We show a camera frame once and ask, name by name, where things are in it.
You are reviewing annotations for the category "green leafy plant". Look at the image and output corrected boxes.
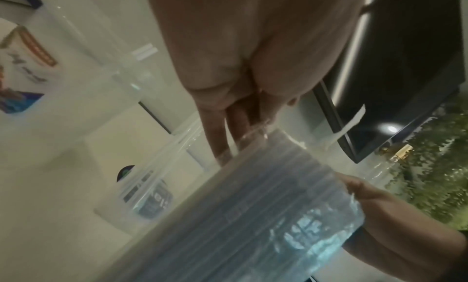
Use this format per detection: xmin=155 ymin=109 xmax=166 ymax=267
xmin=381 ymin=94 xmax=468 ymax=228

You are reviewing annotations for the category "clear plastic bag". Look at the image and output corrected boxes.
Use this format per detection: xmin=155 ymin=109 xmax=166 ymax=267
xmin=104 ymin=128 xmax=367 ymax=282

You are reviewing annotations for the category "bundle of white straws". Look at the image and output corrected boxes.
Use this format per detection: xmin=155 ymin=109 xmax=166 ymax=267
xmin=109 ymin=130 xmax=365 ymax=282

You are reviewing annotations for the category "person's left hand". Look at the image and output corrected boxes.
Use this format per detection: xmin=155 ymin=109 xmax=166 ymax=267
xmin=143 ymin=0 xmax=368 ymax=167

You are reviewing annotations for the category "clear plastic cup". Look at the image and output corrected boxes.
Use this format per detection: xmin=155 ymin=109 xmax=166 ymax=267
xmin=0 ymin=3 xmax=164 ymax=169

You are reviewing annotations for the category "dark round sticker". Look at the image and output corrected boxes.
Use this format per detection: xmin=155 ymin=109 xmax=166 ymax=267
xmin=116 ymin=164 xmax=137 ymax=184

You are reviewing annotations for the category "person's right hand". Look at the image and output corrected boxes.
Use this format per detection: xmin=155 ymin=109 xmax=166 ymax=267
xmin=335 ymin=172 xmax=468 ymax=282

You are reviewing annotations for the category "black wall television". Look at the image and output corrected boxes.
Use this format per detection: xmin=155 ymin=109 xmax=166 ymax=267
xmin=312 ymin=0 xmax=463 ymax=165

